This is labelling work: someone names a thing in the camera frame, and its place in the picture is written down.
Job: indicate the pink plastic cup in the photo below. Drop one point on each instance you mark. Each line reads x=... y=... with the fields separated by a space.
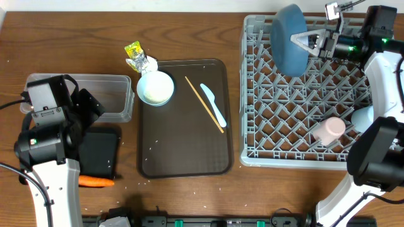
x=329 y=130

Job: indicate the grey dishwasher rack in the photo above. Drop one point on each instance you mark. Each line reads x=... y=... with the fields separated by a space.
x=278 y=114

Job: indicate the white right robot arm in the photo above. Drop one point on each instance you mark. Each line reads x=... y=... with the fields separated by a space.
x=373 y=168

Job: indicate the light blue plastic knife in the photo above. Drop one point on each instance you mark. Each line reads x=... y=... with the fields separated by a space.
x=209 y=94

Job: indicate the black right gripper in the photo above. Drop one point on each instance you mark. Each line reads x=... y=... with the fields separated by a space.
x=325 y=38

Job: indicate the crumpled snack wrapper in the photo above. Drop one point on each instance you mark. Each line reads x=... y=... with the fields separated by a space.
x=138 y=60

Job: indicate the black bin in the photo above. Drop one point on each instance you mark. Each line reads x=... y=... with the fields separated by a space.
x=98 y=154

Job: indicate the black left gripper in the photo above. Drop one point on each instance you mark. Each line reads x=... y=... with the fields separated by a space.
x=89 y=105

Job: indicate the blue plate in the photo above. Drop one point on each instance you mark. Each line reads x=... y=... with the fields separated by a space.
x=290 y=59

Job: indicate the orange carrot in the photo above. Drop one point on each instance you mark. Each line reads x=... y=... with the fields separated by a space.
x=88 y=181

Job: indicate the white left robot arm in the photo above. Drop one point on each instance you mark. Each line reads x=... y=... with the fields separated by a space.
x=57 y=203

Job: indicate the light blue plastic cup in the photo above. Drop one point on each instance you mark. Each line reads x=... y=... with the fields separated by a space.
x=362 y=118

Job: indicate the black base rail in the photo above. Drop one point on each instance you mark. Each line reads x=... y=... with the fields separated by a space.
x=123 y=216

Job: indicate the brown serving tray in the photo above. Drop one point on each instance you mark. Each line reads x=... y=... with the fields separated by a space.
x=179 y=139

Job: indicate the light blue rice bowl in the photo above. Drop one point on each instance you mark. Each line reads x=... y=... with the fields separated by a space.
x=155 y=88

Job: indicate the clear plastic bin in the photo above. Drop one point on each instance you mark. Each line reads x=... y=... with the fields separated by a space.
x=113 y=92

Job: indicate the wooden chopstick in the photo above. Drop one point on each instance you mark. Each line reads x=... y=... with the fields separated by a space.
x=204 y=105

